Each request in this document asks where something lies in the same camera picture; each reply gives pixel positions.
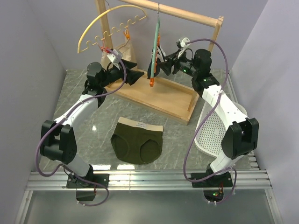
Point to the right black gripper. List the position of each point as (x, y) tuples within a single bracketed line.
[(167, 66)]

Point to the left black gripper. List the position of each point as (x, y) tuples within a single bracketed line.
[(132, 75)]

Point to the green wire hanger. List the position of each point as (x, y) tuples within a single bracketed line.
[(154, 52)]

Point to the olive green underwear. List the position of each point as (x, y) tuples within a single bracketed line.
[(136, 142)]

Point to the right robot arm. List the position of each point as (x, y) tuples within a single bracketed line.
[(241, 134)]

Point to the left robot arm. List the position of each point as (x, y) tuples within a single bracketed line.
[(58, 142)]

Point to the navy blue underwear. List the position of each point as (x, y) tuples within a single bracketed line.
[(160, 58)]

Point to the beige underwear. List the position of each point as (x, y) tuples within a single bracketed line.
[(127, 51)]

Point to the end orange clip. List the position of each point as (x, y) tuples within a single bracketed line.
[(152, 82)]

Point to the far orange clip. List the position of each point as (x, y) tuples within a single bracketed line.
[(158, 40)]

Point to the orange clip on yellow hanger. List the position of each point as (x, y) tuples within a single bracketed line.
[(127, 34)]

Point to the yellow plastic hanger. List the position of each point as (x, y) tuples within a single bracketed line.
[(93, 24)]

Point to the wooden clothes rack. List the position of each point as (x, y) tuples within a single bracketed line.
[(168, 97)]

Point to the white perforated plastic basket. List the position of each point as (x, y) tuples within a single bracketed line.
[(208, 139)]

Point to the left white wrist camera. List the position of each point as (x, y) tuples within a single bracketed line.
[(113, 57)]

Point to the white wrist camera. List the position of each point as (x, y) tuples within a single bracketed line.
[(113, 57), (182, 44)]

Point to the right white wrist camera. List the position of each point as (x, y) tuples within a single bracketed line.
[(182, 44)]

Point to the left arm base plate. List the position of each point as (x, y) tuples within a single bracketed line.
[(74, 183)]

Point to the aluminium mounting rail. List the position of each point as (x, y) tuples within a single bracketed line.
[(151, 197)]

